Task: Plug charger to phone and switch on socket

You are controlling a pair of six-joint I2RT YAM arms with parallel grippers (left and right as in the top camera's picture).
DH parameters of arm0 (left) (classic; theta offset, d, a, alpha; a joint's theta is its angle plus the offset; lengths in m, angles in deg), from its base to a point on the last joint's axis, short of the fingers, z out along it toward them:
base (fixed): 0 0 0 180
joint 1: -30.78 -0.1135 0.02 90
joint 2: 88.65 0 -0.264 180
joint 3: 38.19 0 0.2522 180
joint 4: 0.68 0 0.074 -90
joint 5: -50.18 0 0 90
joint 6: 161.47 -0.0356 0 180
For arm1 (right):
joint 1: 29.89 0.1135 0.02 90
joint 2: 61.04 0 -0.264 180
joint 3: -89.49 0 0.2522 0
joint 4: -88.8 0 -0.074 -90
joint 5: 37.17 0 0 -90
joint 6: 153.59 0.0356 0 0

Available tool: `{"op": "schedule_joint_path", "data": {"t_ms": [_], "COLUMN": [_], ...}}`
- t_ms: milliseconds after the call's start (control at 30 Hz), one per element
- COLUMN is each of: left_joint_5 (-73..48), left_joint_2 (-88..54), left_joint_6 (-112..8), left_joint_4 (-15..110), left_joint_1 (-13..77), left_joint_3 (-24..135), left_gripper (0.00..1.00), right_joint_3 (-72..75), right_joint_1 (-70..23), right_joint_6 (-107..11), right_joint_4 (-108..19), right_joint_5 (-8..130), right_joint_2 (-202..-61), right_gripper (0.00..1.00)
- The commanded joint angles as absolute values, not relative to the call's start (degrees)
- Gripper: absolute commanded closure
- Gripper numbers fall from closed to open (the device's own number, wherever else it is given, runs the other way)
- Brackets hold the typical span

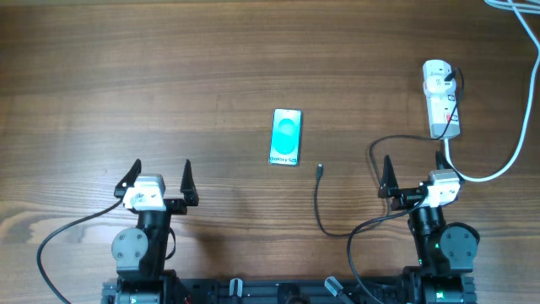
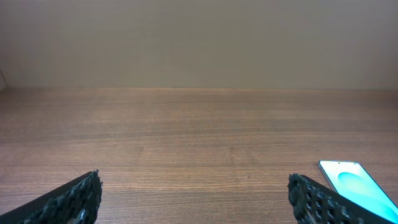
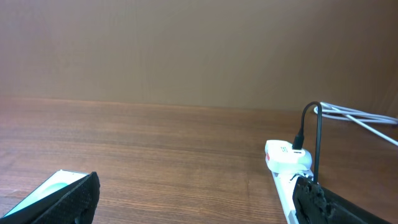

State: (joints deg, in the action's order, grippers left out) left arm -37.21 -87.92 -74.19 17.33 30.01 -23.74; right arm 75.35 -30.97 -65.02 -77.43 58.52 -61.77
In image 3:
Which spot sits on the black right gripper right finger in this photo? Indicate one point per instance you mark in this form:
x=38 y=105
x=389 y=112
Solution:
x=315 y=204

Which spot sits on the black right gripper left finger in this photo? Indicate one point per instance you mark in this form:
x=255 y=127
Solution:
x=75 y=203

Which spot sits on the blue Galaxy smartphone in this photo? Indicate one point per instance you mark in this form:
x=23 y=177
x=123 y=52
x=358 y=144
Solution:
x=55 y=182

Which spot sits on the white USB charger plug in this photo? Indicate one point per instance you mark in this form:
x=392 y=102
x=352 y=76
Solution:
x=281 y=158

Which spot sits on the white power strip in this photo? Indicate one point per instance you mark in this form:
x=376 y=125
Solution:
x=285 y=184

